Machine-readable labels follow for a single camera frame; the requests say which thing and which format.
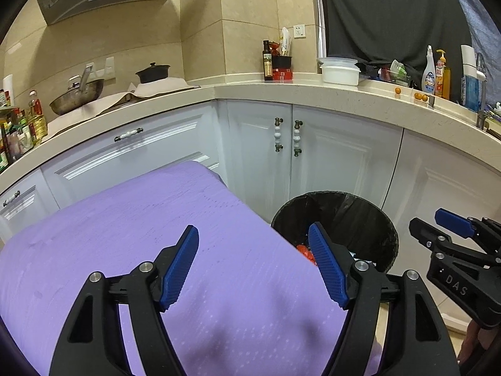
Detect dark curtain cloth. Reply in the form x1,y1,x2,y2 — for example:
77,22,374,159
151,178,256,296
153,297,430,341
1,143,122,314
319,0,476,79

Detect metal wok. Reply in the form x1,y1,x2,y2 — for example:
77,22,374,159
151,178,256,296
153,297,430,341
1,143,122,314
49,65,106,116

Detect blue sponge pack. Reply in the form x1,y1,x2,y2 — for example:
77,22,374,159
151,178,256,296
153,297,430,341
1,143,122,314
462,74,482,112

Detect purple tablecloth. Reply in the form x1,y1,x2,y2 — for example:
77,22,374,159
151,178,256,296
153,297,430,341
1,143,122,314
0,160,386,376

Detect white spray bottle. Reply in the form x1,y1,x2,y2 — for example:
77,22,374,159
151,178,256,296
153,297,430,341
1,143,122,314
421,45,438,94

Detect beige stone kitchen countertop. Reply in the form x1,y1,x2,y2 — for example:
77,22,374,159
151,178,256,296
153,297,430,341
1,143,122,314
0,72,501,192

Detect white paper towel roll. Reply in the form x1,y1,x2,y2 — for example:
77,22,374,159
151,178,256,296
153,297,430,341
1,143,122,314
3,74,15,106

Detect orange plastic bag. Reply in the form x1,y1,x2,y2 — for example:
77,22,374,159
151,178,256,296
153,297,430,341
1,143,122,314
296,244,318,263

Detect group of seasoning bottles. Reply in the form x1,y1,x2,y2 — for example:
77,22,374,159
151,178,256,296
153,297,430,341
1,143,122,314
0,90,34,169

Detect beige stove cover cloth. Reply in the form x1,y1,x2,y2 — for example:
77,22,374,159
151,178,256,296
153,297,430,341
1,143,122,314
47,77,201,134

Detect black lidded pot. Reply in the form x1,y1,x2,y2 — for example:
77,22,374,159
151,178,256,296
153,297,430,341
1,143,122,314
136,62,172,84

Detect white plastic food container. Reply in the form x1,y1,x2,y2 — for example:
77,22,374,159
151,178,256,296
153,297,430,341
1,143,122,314
320,66,361,87

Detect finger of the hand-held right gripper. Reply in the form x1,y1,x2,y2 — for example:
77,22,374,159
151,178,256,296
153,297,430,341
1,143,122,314
409,217,452,255
435,208,501,259

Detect metal faucet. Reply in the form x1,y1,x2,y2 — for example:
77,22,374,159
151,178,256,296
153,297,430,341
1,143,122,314
472,53,491,128

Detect clear plastic food container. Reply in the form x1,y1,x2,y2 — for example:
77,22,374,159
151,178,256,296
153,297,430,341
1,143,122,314
318,57,359,70

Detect black-lined trash bin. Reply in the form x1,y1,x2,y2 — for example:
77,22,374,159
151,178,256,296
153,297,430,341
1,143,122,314
271,191,399,279

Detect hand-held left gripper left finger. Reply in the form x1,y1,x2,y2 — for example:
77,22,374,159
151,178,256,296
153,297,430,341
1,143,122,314
49,225,200,376

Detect white faucet water filter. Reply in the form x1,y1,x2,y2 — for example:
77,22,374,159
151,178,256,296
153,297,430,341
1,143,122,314
461,45,486,83

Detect blue-grey cloth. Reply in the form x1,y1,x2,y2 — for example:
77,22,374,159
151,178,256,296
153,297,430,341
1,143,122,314
446,0,501,98

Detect green white packets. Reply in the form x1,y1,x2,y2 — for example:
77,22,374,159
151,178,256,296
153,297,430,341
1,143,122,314
378,60,411,87

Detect yellow cooking oil bottle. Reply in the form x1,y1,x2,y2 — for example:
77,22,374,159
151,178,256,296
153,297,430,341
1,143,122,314
27,91,48,142

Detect yellow pump bottle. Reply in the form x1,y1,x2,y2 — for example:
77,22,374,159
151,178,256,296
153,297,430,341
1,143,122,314
434,50,452,100

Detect dark olive oil bottle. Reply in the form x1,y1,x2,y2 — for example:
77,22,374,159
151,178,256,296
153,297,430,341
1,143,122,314
262,40,274,81

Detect white upright packet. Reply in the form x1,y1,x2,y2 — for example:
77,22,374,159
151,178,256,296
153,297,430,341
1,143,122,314
280,27,293,57

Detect person's right hand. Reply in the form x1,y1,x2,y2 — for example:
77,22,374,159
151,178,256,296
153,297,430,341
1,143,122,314
458,319,496,367

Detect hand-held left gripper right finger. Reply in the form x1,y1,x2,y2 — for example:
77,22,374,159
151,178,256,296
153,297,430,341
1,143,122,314
308,222,460,376

